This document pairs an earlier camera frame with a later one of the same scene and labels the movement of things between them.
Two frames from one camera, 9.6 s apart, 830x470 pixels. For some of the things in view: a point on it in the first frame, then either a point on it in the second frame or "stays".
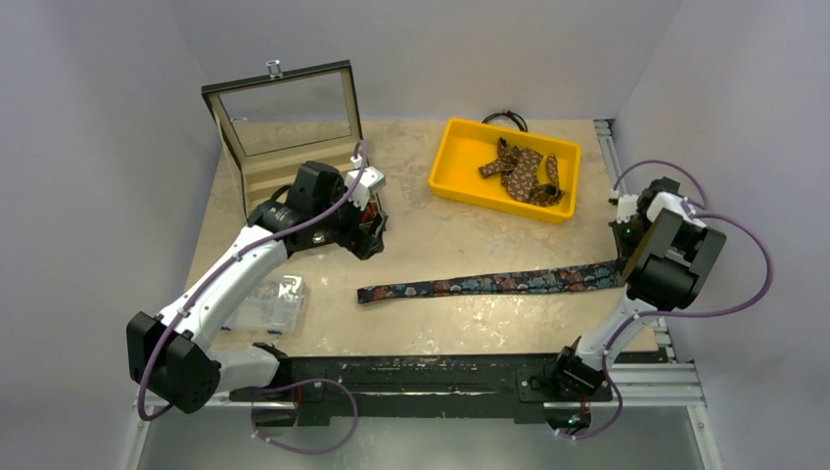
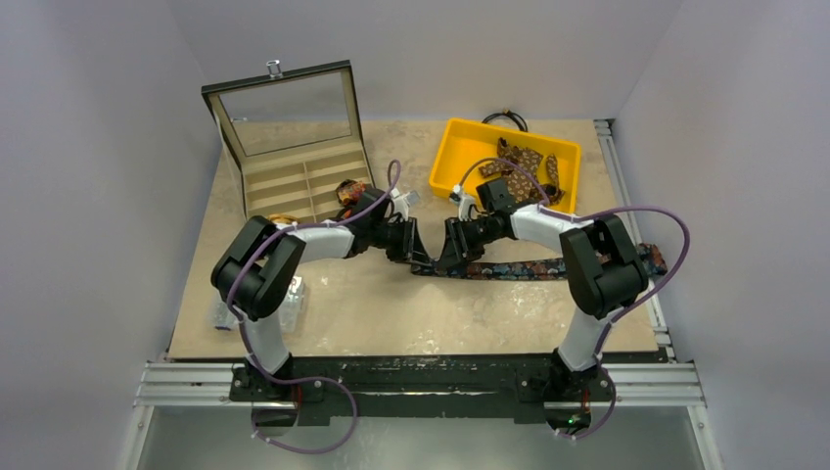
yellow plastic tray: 463,147 stays
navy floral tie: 611,273 → 652,257
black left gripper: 357,241 → 407,251
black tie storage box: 269,126 stays
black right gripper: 626,236 → 453,239
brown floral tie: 519,167 stays
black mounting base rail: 328,386 stays
